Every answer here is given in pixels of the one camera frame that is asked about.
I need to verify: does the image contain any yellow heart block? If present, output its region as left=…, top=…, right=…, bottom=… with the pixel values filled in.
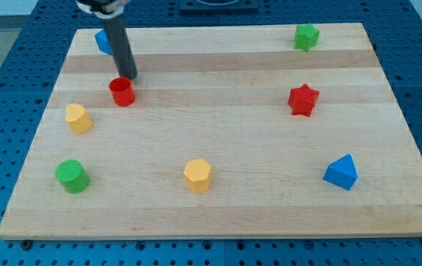
left=65, top=103, right=92, bottom=134

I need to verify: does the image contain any yellow hexagon block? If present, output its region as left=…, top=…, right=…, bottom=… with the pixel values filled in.
left=183, top=158, right=211, bottom=194

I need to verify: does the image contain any wooden board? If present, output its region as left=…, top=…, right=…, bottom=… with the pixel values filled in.
left=0, top=23, right=422, bottom=241

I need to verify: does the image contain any red star block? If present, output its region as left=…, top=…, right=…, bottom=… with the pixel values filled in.
left=287, top=83, right=319, bottom=117

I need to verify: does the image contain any red cylinder block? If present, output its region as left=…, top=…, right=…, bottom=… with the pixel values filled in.
left=109, top=77, right=135, bottom=106

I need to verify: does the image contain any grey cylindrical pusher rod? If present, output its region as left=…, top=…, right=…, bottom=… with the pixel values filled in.
left=102, top=15, right=138, bottom=80

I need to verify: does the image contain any green star block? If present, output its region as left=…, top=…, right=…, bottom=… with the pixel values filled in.
left=293, top=24, right=320, bottom=52

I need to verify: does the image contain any blue triangle block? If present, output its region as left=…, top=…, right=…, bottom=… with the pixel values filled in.
left=323, top=154, right=358, bottom=191

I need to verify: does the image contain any blue cube block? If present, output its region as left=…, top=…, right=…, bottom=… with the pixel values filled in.
left=95, top=30, right=112, bottom=55

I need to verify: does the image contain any green cylinder block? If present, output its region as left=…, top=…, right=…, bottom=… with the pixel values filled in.
left=55, top=160, right=90, bottom=194

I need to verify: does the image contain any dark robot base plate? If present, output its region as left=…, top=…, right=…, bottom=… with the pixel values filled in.
left=178, top=0, right=259, bottom=15

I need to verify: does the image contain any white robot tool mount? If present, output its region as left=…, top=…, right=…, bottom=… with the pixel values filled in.
left=76, top=0, right=131, bottom=19

